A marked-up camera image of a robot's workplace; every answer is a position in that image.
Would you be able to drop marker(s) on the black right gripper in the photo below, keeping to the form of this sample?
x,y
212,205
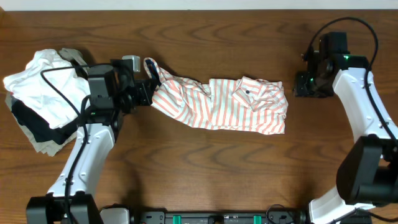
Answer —
x,y
300,89

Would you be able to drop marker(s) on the white folded shirt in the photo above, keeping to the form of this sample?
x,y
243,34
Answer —
x,y
43,82

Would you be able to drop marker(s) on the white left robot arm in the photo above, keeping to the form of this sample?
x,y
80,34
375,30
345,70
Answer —
x,y
71,198

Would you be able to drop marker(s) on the beige folded garment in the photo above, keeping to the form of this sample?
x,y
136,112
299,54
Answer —
x,y
75,57

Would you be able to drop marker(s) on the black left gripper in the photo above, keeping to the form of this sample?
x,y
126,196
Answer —
x,y
143,91

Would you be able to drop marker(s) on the orange white striped shirt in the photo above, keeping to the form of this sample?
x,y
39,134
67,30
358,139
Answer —
x,y
246,104

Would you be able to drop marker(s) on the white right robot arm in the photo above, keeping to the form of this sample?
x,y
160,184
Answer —
x,y
367,177

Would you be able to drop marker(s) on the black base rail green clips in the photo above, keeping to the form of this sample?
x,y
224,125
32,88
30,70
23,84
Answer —
x,y
276,214

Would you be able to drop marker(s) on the black folded garment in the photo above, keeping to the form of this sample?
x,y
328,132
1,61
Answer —
x,y
39,127

